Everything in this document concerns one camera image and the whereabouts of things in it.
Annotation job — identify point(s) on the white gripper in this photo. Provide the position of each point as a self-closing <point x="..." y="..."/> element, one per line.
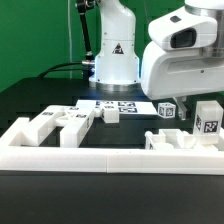
<point x="172" y="63"/>

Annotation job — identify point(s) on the white chair seat part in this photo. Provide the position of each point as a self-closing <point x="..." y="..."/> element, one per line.
<point x="177" y="140"/>

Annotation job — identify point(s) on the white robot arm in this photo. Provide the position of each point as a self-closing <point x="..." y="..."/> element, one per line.
<point x="117" y="67"/>

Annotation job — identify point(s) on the white chair back part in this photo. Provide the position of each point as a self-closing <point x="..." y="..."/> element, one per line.
<point x="74" y="121"/>

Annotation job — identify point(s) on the left white marker cube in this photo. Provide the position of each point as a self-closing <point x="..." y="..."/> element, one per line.
<point x="166" y="110"/>

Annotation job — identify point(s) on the white marker base plate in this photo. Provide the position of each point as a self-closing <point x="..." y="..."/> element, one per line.
<point x="125" y="107"/>

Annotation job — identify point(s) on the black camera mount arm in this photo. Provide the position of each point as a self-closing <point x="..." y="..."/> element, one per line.
<point x="82" y="7"/>

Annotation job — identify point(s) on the white U-shaped boundary frame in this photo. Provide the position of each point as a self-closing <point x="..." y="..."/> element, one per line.
<point x="14" y="156"/>

